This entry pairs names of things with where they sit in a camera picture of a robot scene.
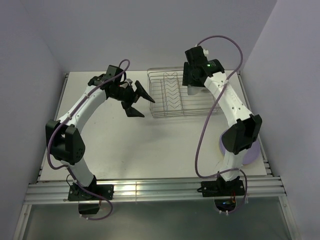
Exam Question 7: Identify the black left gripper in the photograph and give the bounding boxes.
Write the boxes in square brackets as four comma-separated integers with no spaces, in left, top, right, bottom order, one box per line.
[109,81,154,118]

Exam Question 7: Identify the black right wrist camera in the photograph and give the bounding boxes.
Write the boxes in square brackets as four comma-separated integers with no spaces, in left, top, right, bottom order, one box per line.
[184,45,209,65]

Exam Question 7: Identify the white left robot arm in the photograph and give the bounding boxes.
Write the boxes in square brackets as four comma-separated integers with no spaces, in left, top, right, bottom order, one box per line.
[45,73,154,200]

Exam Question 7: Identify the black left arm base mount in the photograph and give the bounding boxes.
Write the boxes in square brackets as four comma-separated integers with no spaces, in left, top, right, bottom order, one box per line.
[67,183,114,202]

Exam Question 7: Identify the aluminium table edge rail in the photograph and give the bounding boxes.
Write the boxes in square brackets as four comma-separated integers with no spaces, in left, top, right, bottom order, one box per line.
[23,175,286,205]

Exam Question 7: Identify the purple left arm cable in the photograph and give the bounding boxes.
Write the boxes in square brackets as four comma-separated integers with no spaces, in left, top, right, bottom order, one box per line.
[47,59,114,222]

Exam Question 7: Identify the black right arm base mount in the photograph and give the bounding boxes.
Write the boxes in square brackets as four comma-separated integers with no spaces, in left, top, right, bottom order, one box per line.
[196,177,246,197]

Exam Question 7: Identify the metal wire dish rack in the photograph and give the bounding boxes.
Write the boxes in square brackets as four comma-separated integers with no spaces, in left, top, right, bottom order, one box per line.
[147,66,215,118]

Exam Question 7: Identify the white ceramic bowl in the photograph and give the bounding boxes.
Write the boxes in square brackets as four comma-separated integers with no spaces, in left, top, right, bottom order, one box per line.
[187,85,207,96]

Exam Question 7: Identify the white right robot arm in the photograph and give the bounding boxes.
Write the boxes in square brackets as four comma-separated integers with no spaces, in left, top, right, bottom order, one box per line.
[182,59,262,197]

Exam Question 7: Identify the purple plastic plate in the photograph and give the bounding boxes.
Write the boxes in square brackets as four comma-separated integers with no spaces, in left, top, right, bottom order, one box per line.
[219,135,261,165]

